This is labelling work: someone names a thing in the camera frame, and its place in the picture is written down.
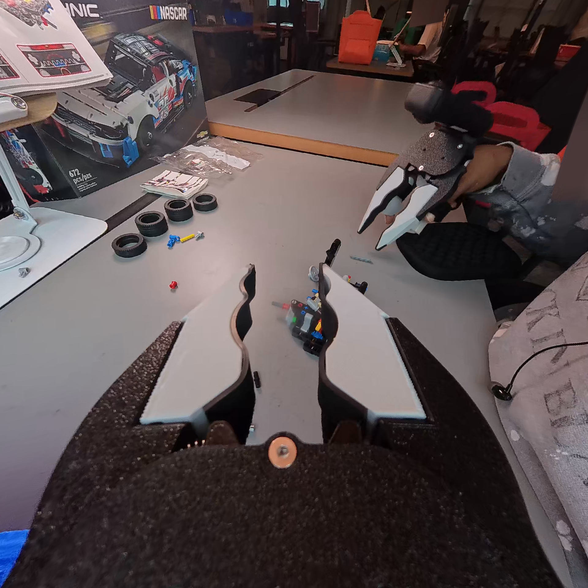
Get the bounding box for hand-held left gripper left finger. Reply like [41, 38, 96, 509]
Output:
[139, 264, 256, 424]

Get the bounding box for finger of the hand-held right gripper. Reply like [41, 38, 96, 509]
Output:
[356, 165, 410, 234]
[375, 183, 438, 252]

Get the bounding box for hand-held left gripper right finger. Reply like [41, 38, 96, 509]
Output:
[319, 263, 428, 420]

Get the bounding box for toy brick engine assembly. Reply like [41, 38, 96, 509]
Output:
[271, 275, 369, 359]

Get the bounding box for blue plastic bin with tag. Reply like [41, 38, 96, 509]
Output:
[0, 528, 31, 588]

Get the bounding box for person's right forearm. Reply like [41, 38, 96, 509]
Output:
[459, 140, 563, 258]

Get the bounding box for grey desk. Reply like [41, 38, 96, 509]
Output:
[0, 137, 570, 588]

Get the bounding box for person's right hand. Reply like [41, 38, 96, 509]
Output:
[448, 143, 514, 213]

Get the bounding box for light grey neighbouring table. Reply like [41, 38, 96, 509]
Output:
[204, 69, 430, 167]

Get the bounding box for orange paper bag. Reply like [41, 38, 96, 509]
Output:
[338, 10, 383, 65]

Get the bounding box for wide black rubber tire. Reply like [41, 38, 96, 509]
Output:
[164, 198, 194, 222]
[134, 210, 168, 238]

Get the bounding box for clear plastic bag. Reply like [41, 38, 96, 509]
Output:
[151, 137, 265, 179]

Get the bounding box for sticker sheet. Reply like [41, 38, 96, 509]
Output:
[140, 170, 209, 199]

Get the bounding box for person's grey printed sweatshirt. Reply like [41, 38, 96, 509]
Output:
[488, 250, 588, 588]

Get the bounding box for toy car set box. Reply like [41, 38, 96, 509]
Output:
[0, 0, 209, 206]

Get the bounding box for instruction booklet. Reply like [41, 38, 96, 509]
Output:
[0, 0, 114, 96]

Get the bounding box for black earbud cable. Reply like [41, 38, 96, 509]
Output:
[491, 340, 588, 403]

